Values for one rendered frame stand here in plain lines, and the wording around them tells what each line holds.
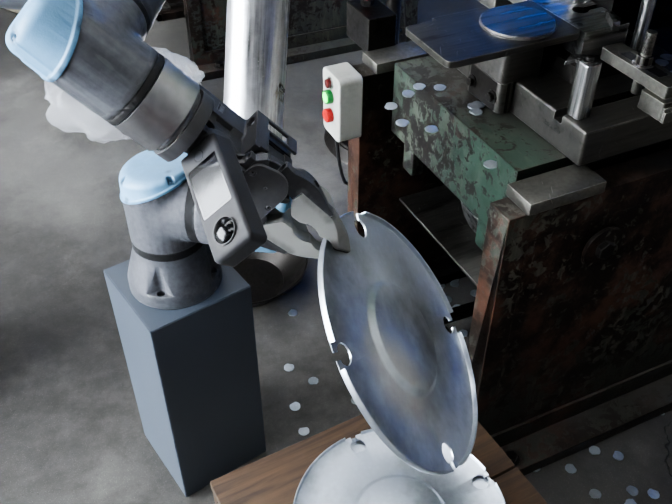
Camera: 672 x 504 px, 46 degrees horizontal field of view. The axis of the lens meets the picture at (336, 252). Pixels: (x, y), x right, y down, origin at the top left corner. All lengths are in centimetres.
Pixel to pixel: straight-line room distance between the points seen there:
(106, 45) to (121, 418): 116
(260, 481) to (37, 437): 70
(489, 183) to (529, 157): 8
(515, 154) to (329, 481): 57
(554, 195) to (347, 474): 50
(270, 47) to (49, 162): 151
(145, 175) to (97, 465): 71
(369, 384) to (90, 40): 39
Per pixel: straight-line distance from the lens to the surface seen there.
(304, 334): 184
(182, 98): 70
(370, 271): 84
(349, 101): 151
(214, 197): 69
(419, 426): 82
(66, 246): 219
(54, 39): 68
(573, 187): 123
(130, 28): 71
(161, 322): 126
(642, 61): 134
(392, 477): 115
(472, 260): 158
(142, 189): 116
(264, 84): 111
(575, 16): 142
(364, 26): 156
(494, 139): 131
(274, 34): 110
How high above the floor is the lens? 133
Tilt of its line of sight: 40 degrees down
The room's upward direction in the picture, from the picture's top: straight up
